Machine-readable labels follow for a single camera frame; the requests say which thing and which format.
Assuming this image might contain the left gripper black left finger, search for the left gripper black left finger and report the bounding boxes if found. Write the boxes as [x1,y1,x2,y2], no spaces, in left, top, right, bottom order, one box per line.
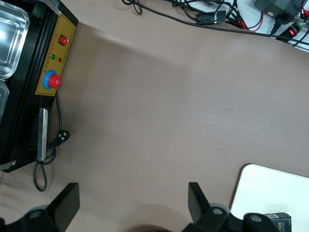
[0,183,80,232]

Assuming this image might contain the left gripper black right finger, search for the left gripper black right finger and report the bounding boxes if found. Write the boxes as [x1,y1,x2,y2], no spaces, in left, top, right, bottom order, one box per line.
[183,182,273,232]

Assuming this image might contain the cream plastic tray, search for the cream plastic tray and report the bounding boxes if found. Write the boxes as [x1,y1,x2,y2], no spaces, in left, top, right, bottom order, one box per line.
[230,164,309,232]

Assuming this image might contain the steel food tray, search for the steel food tray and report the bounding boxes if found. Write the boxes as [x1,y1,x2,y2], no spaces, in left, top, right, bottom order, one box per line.
[0,4,31,80]

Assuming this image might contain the black box gold print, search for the black box gold print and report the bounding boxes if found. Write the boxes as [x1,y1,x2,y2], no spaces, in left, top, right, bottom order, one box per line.
[264,212,293,232]

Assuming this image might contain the black conveyor machine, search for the black conveyor machine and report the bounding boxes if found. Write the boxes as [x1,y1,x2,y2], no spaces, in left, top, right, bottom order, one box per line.
[0,0,80,174]

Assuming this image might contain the clear plastic container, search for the clear plastic container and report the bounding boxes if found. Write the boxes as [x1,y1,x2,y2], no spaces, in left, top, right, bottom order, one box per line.
[0,81,10,119]

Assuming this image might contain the red emergency stop button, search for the red emergency stop button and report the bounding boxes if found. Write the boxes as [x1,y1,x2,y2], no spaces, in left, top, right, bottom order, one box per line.
[42,69,62,89]

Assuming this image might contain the black power plug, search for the black power plug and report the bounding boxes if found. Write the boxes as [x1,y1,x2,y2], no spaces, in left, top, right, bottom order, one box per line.
[269,14,292,36]

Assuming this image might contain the module with red display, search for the module with red display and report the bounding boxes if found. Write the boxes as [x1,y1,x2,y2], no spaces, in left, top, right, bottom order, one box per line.
[286,22,304,37]

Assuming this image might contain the black power supply box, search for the black power supply box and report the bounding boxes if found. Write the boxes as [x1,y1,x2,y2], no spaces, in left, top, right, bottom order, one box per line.
[253,0,305,18]

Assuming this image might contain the black machine power cable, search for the black machine power cable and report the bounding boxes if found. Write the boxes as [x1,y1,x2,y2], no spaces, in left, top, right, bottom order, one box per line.
[33,93,70,192]

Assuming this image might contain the long black cable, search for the long black cable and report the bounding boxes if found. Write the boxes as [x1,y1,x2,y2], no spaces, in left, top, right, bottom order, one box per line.
[122,0,309,46]

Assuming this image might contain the black cable connector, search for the black cable connector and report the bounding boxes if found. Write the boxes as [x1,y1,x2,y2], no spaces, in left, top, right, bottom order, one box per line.
[195,10,227,25]

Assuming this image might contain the red wire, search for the red wire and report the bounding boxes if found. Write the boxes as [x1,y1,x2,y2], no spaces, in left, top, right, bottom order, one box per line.
[238,11,265,32]

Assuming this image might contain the tangled black cables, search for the tangled black cables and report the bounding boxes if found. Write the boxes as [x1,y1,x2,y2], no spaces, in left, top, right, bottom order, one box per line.
[171,0,242,15]

